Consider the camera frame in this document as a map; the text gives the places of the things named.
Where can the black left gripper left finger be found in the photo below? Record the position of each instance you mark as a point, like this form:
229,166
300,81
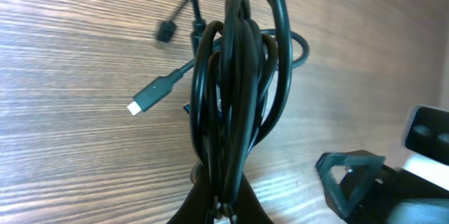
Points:
196,207

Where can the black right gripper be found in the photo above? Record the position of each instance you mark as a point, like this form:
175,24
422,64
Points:
359,189

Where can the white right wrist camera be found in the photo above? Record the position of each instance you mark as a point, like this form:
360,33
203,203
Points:
426,136

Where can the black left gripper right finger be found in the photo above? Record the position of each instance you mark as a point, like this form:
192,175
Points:
247,208

